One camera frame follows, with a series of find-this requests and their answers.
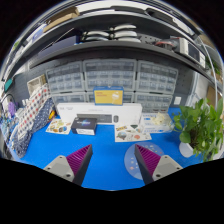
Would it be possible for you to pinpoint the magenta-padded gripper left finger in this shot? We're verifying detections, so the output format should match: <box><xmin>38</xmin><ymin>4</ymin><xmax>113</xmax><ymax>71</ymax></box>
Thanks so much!
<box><xmin>42</xmin><ymin>143</ymin><xmax>94</xmax><ymax>187</ymax></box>

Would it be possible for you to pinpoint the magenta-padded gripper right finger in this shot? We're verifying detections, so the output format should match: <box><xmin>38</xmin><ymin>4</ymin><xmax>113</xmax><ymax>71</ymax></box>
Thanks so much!
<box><xmin>133</xmin><ymin>144</ymin><xmax>184</xmax><ymax>186</ymax></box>

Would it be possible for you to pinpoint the round blue printed mouse pad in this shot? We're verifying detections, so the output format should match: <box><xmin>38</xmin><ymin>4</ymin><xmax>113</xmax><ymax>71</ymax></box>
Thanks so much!
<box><xmin>123</xmin><ymin>142</ymin><xmax>165</xmax><ymax>181</ymax></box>

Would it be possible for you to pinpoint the colourful sticker sheet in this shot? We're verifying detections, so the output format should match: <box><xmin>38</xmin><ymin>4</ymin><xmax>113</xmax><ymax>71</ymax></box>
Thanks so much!
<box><xmin>45</xmin><ymin>118</ymin><xmax>73</xmax><ymax>135</ymax></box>
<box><xmin>114</xmin><ymin>123</ymin><xmax>153</xmax><ymax>143</ymax></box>

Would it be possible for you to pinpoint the white blue glove box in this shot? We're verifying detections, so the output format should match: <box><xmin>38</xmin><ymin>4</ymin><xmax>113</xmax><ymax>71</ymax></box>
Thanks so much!
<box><xmin>141</xmin><ymin>112</ymin><xmax>174</xmax><ymax>134</ymax></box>

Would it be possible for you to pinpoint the navy white-dotted cloth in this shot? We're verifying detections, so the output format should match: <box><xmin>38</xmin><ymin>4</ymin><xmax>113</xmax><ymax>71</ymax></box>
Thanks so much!
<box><xmin>11</xmin><ymin>98</ymin><xmax>56</xmax><ymax>159</ymax></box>

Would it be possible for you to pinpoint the small black box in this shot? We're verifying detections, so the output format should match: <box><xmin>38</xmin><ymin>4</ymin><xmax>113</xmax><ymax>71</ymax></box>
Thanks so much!
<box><xmin>70</xmin><ymin>117</ymin><xmax>98</xmax><ymax>136</ymax></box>

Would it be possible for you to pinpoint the green plant in white pot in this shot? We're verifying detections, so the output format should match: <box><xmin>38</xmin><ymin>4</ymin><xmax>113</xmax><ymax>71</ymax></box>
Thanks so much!
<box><xmin>172</xmin><ymin>97</ymin><xmax>224</xmax><ymax>163</ymax></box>

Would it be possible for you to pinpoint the long white keyboard box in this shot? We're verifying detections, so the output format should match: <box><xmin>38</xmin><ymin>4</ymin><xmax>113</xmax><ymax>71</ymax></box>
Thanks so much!
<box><xmin>55</xmin><ymin>102</ymin><xmax>144</xmax><ymax>126</ymax></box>

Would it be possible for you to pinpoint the red blue checked white cloth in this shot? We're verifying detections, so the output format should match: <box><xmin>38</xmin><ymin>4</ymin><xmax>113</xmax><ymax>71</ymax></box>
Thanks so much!
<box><xmin>17</xmin><ymin>83</ymin><xmax>51</xmax><ymax>141</ymax></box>

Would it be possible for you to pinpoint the purple plastic object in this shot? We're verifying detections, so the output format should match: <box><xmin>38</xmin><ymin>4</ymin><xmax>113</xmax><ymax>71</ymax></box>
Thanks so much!
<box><xmin>7</xmin><ymin>100</ymin><xmax>17</xmax><ymax>118</ymax></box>

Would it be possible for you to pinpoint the yellow and blue box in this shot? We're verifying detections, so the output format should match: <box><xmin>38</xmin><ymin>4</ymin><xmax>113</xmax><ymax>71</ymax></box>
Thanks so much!
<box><xmin>93</xmin><ymin>85</ymin><xmax>125</xmax><ymax>106</ymax></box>

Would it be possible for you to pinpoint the cream plastic basket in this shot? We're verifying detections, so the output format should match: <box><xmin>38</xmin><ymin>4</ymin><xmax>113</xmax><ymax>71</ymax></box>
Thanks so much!
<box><xmin>26</xmin><ymin>73</ymin><xmax>48</xmax><ymax>97</ymax></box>

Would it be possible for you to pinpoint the teal box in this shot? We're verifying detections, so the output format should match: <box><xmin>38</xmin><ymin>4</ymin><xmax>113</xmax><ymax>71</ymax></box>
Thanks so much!
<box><xmin>3</xmin><ymin>78</ymin><xmax>14</xmax><ymax>93</ymax></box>

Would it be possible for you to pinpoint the grey wall shelf unit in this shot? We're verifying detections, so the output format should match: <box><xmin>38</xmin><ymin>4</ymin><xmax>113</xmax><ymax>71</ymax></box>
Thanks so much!
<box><xmin>3</xmin><ymin>3</ymin><xmax>218</xmax><ymax>84</ymax></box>

